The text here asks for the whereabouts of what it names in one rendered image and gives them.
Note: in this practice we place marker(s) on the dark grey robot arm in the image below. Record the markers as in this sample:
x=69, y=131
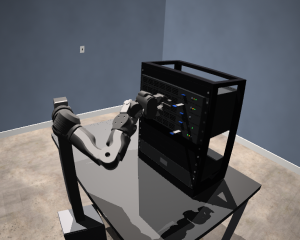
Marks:
x=66, y=126

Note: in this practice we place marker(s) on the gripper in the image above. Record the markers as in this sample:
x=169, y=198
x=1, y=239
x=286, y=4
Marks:
x=150, y=104

